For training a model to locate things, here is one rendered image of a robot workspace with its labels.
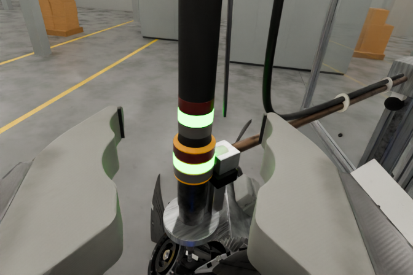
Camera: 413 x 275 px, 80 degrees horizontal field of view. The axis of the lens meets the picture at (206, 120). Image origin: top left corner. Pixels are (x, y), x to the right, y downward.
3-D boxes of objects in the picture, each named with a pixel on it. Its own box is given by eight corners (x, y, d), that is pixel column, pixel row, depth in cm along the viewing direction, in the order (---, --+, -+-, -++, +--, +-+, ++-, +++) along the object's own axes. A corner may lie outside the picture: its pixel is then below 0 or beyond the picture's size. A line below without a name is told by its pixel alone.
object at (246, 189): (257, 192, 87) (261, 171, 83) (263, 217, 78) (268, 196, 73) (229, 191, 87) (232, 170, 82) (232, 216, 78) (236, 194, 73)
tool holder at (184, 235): (209, 186, 37) (214, 131, 32) (241, 221, 32) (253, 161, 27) (153, 213, 32) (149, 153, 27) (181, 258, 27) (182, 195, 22)
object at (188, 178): (198, 153, 30) (199, 144, 29) (221, 174, 27) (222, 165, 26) (166, 165, 28) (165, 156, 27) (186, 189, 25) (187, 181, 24)
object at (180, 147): (198, 155, 30) (200, 123, 28) (220, 177, 27) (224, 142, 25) (166, 167, 28) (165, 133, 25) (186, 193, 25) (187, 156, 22)
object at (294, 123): (399, 80, 58) (402, 75, 57) (405, 83, 57) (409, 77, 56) (216, 156, 30) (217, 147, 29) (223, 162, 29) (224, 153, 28)
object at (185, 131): (199, 118, 27) (200, 108, 26) (218, 133, 24) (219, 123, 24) (171, 126, 25) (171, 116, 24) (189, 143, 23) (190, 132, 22)
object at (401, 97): (386, 104, 65) (394, 86, 62) (404, 110, 62) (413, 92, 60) (378, 108, 62) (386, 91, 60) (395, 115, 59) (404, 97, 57)
